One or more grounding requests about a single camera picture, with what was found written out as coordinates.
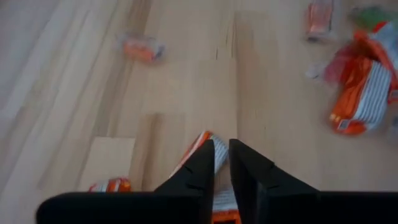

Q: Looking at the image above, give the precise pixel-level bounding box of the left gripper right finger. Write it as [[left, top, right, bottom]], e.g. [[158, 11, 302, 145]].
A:
[[229, 138, 398, 224]]

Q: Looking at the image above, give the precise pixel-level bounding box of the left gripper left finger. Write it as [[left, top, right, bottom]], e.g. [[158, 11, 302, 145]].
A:
[[35, 139, 216, 224]]

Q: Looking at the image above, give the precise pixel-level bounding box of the clear wrapped orange candy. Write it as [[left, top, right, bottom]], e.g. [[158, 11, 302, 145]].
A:
[[119, 32, 167, 65], [304, 0, 336, 43]]

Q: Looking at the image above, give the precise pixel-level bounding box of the clear wrapped green candy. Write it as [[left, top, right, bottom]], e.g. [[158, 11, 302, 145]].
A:
[[349, 6, 398, 32]]

